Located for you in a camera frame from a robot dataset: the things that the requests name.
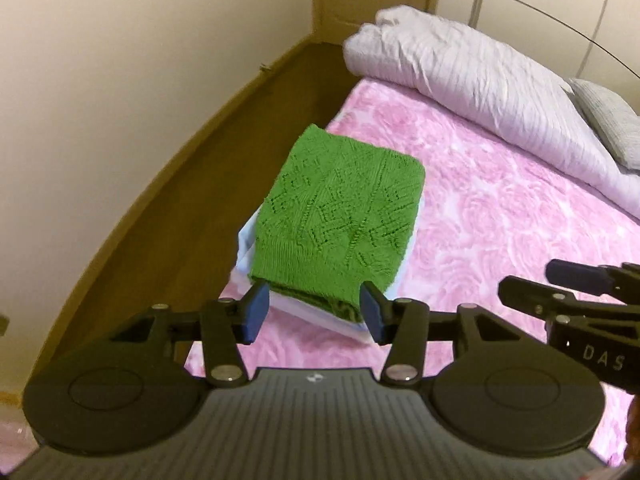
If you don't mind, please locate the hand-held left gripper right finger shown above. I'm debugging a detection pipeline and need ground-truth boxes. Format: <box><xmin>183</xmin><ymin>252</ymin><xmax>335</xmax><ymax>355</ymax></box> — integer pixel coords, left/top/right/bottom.
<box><xmin>360</xmin><ymin>281</ymin><xmax>531</xmax><ymax>387</ymax></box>

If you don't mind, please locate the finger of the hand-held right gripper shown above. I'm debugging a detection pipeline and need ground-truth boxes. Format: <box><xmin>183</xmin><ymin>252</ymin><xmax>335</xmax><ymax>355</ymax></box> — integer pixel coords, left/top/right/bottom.
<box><xmin>498</xmin><ymin>275</ymin><xmax>596</xmax><ymax>318</ymax></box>
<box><xmin>545</xmin><ymin>258</ymin><xmax>640</xmax><ymax>297</ymax></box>

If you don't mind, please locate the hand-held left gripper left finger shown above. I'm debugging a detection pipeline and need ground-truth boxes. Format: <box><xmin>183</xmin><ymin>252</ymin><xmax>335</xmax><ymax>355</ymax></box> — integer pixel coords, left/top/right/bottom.
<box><xmin>107</xmin><ymin>280</ymin><xmax>271</xmax><ymax>387</ymax></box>

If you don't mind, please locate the green knitted sweater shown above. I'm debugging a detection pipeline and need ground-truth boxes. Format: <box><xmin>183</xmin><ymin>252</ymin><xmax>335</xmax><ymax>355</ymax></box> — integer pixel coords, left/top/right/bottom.
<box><xmin>249</xmin><ymin>122</ymin><xmax>427</xmax><ymax>322</ymax></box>

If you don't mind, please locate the light blue folded garment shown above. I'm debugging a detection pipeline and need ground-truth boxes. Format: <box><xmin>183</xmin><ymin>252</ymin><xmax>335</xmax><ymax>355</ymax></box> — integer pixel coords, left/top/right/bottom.
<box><xmin>230</xmin><ymin>200</ymin><xmax>426</xmax><ymax>346</ymax></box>

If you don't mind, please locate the pink floral blanket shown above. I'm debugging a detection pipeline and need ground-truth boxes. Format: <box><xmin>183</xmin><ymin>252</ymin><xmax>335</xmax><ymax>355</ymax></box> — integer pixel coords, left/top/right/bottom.
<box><xmin>182</xmin><ymin>77</ymin><xmax>640</xmax><ymax>466</ymax></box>

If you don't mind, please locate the grey pillow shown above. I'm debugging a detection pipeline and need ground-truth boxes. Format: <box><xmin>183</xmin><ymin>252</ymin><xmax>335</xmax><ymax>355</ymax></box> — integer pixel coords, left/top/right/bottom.
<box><xmin>569</xmin><ymin>78</ymin><xmax>640</xmax><ymax>171</ymax></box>

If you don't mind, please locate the lilac folded duvet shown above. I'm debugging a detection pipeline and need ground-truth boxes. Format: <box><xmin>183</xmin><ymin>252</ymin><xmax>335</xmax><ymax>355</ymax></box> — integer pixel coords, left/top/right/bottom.
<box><xmin>342</xmin><ymin>5</ymin><xmax>640</xmax><ymax>221</ymax></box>

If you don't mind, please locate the cream wardrobe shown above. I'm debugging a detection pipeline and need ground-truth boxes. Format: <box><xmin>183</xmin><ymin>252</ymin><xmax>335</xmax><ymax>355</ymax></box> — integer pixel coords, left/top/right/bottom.
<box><xmin>470</xmin><ymin>0</ymin><xmax>640</xmax><ymax>92</ymax></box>

